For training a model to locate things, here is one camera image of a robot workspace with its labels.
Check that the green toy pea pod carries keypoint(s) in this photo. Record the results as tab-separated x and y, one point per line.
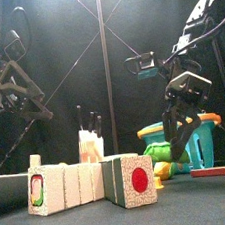
160	153

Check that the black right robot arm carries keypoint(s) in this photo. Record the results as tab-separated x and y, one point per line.
204	5

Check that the teal colander with orange rim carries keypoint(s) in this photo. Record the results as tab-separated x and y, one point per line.
201	139

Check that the yellow green toy vegetable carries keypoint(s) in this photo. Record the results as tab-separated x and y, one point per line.
165	171

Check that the red flat toy block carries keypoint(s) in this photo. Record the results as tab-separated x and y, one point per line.
210	172

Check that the small white toy cube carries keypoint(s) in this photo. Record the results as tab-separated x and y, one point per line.
34	160

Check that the small yellow toy piece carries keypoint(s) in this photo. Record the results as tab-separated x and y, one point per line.
158	182

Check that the white flat toy piece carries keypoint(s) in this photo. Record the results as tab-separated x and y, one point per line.
118	157

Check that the white toy knife block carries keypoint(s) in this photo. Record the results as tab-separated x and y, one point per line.
90	149

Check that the sushi roll piece red dot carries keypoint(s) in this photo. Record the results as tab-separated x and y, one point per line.
135	181

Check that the white sushi roll end piece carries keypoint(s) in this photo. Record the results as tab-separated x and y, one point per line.
47	190

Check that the white sushi roll slice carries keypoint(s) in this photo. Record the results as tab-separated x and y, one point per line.
85	183
71	186
97	181

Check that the grey flat tray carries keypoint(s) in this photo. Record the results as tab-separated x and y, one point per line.
11	189

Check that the green sushi roll slice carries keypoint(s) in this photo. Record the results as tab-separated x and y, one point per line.
109	182

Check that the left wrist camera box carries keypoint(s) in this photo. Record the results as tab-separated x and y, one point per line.
14	47

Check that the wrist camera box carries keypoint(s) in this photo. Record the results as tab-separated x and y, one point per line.
146	64
14	47

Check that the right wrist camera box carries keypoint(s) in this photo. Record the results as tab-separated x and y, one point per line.
146	64

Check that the vertical metal frame pole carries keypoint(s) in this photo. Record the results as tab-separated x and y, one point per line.
106	68

